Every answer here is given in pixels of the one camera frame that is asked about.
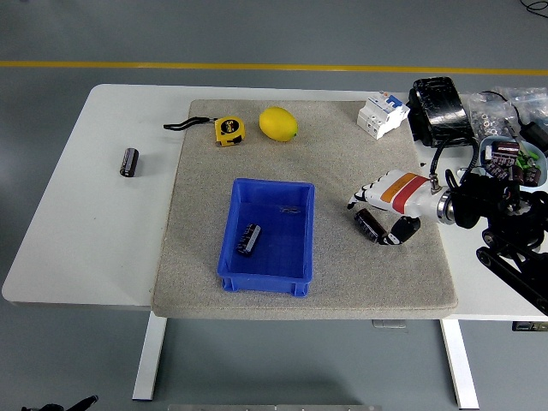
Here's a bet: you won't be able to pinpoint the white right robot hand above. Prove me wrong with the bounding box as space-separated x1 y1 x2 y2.
345 169 443 247

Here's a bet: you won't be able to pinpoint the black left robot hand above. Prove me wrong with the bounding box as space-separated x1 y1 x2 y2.
21 394 100 411

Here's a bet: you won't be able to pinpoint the blue plastic box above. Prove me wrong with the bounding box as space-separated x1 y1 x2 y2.
217 177 317 297

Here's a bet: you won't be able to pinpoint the grey-brown mat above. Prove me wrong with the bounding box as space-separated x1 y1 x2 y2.
150 99 459 321

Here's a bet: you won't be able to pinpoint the white table leg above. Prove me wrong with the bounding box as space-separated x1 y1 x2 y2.
131 317 168 402
440 319 480 410

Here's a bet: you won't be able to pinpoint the white circuit breaker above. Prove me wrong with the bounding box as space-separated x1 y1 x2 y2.
356 90 411 140

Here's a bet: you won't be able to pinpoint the black glossy case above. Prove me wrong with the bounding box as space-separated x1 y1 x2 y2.
405 75 479 149

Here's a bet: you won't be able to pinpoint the clear bag of washers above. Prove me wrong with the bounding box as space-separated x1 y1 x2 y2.
466 92 521 140

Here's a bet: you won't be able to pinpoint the green plastic clips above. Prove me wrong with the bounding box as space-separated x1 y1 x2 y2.
515 149 539 170

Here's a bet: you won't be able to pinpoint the light blue bowl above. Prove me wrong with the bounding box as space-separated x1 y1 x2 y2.
478 135 548 188

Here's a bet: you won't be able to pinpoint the yellow lemon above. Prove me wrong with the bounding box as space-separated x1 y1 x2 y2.
258 106 299 142

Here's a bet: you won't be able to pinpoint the clear plastic bag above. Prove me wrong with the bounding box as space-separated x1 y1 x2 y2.
491 85 548 125

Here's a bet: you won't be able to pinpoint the yellow tape measure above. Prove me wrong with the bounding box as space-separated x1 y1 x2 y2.
163 116 247 148

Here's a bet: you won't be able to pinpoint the black power adapter with cable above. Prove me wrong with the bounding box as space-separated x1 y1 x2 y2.
481 89 548 152

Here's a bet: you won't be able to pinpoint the black floor cable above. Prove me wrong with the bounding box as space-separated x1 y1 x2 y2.
520 0 548 18

